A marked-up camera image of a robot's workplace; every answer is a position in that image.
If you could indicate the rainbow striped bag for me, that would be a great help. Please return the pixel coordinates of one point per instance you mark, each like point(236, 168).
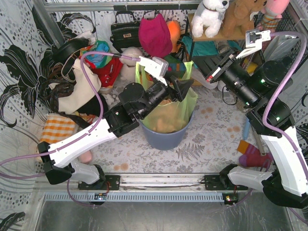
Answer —
point(175, 65)

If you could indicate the orange checkered cloth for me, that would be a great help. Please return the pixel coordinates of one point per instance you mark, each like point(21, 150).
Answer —
point(57, 128)

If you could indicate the blue trash bin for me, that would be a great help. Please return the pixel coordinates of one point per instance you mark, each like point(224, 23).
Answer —
point(165, 141)

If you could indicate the brown teddy bear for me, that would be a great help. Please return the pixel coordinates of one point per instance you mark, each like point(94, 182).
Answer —
point(240, 14)

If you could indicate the magenta cloth bag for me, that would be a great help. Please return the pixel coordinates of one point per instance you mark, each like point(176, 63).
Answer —
point(154, 36)

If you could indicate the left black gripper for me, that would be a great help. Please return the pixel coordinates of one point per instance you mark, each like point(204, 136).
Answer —
point(172, 89)

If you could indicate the wooden metal shelf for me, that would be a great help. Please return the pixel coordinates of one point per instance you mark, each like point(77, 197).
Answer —
point(231, 41)

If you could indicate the silver foil pouch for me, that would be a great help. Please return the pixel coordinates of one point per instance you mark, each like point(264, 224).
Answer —
point(280, 47)

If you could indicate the black leather handbag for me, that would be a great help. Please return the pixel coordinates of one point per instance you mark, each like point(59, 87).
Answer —
point(125, 35)

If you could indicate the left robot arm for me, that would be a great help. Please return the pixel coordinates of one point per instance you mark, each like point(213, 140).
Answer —
point(60, 160)

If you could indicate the pink cylinder pillow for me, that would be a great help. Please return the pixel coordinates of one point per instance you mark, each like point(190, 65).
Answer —
point(86, 157)

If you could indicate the white plush lamb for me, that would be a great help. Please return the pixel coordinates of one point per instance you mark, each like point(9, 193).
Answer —
point(129, 66)

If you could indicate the black wire basket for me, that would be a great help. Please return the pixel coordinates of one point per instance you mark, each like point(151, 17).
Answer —
point(287, 23)

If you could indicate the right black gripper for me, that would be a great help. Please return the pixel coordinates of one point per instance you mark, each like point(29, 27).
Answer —
point(218, 70)

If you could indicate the white plush dog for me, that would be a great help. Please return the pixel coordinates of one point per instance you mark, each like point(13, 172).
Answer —
point(208, 17)

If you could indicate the green trash bag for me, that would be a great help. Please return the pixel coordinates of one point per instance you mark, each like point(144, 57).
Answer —
point(171, 117)

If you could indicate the white sneaker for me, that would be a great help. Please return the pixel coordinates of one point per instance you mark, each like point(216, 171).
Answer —
point(222, 86)

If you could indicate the teal folded clothes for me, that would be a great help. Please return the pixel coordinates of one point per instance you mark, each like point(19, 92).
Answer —
point(201, 48)

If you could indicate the orange plush toy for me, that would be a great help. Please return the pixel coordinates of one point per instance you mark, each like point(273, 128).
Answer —
point(174, 30)

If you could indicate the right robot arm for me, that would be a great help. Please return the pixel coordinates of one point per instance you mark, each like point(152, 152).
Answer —
point(271, 119)

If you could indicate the cream canvas tote bag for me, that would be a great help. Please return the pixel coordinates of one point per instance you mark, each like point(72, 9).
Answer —
point(67, 97)

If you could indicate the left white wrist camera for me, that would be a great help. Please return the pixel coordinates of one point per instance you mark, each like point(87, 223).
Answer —
point(156, 67)

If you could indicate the crumpled brown paper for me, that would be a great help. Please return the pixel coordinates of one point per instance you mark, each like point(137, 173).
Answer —
point(164, 102)

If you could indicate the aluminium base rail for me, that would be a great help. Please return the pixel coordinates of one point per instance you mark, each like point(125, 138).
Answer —
point(138, 187)

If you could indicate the striped colourful sock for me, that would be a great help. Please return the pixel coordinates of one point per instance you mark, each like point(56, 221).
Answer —
point(251, 156)

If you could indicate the pink plush toy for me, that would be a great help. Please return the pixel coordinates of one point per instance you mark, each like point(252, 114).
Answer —
point(272, 11)

